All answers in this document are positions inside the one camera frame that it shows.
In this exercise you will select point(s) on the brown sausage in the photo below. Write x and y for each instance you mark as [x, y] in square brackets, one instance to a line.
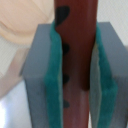
[75, 21]

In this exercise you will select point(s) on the round beige plate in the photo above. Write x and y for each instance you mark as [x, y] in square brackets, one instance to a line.
[19, 18]

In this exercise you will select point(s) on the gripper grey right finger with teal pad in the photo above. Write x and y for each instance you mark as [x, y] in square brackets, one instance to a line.
[108, 97]

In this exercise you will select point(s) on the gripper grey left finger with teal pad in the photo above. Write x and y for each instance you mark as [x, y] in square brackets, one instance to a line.
[42, 73]

